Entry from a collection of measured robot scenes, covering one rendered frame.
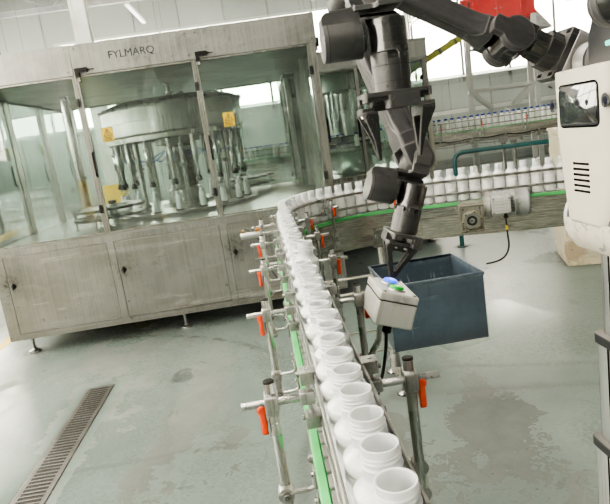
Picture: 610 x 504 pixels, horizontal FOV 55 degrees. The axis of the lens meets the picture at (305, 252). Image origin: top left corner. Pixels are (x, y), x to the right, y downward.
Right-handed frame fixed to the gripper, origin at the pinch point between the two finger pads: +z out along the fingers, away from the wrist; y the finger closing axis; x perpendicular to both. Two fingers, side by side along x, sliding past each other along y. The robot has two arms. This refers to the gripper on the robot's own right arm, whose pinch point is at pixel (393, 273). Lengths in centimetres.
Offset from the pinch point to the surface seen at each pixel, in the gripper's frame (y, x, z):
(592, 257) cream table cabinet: -354, 270, 16
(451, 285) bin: -54, 35, 10
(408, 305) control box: 9.5, 1.8, 4.2
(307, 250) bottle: -14.2, -17.3, 0.8
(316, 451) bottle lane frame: 43, -17, 20
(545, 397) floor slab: -143, 131, 73
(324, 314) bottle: 29.0, -18.0, 3.7
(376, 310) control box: 9.1, -4.2, 6.4
